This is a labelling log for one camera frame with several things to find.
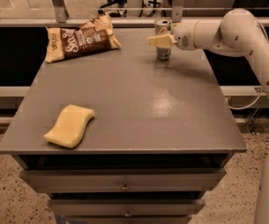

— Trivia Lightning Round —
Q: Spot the silver redbull can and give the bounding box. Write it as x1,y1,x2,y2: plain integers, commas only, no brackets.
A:
154,18,171,61

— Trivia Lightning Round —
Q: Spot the drawer knob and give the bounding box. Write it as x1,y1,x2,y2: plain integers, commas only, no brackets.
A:
120,182,130,192
124,210,133,217

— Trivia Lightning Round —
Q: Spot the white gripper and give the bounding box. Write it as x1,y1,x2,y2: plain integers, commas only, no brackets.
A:
148,21,196,50

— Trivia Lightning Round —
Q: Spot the metal window railing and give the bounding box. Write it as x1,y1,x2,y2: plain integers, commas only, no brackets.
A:
0,0,269,27

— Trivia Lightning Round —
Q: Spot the grey drawer cabinet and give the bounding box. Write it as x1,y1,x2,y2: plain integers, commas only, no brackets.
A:
0,28,246,224

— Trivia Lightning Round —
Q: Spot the lower drawer knob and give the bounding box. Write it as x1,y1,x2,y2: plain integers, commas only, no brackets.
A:
124,210,133,217

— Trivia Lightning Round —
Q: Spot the brown chip bag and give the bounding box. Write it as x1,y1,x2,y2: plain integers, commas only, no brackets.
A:
45,15,121,63

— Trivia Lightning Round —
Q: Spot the upper drawer knob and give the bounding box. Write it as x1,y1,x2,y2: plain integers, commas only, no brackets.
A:
120,182,130,192

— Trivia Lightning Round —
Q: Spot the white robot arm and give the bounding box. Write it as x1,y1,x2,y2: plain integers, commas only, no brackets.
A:
148,8,269,224

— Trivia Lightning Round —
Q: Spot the yellow sponge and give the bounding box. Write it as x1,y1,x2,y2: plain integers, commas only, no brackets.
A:
44,105,95,148

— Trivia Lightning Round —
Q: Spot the black office chair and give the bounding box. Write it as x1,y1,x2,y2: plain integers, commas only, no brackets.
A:
98,0,127,17

